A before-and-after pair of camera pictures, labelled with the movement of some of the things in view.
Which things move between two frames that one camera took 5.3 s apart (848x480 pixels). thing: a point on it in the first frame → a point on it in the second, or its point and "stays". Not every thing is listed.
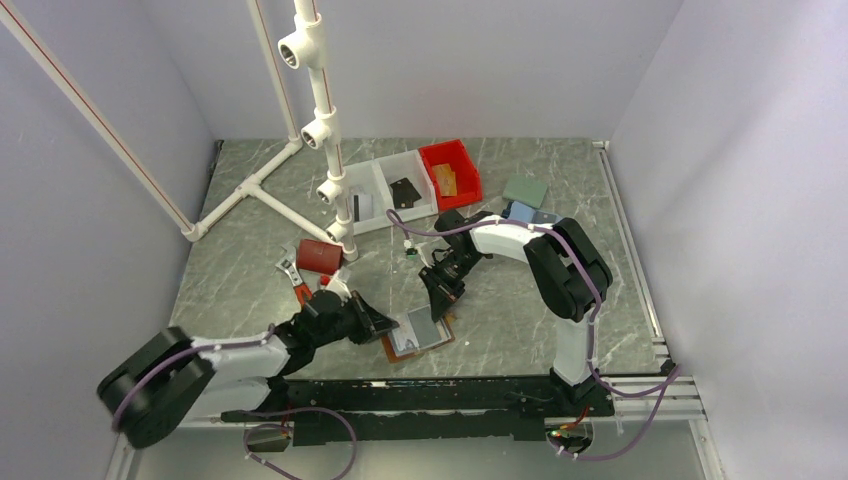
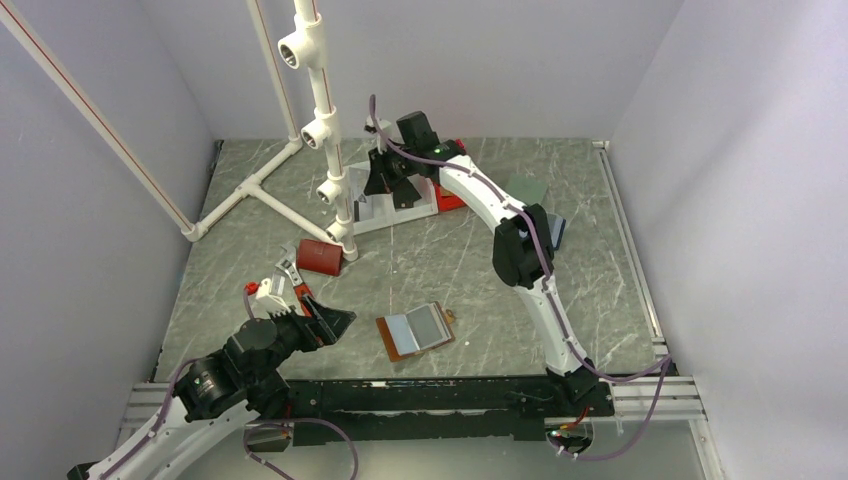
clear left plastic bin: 368,196 stays
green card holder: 525,189 stays
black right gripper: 442,295 → 380,181
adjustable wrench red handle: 303,292 stays
